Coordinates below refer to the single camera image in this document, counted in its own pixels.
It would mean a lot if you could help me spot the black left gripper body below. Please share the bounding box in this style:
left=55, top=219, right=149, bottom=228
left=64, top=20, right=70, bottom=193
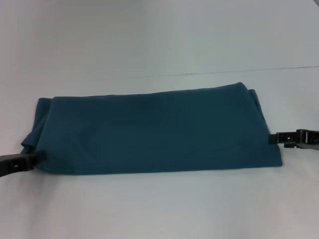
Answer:
left=0, top=153, right=23, bottom=178

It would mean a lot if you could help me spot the teal blue shirt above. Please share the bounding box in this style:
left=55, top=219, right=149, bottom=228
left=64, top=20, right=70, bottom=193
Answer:
left=20, top=81, right=284, bottom=174

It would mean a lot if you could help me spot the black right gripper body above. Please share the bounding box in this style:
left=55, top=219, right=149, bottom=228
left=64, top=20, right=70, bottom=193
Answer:
left=295, top=127, right=319, bottom=151

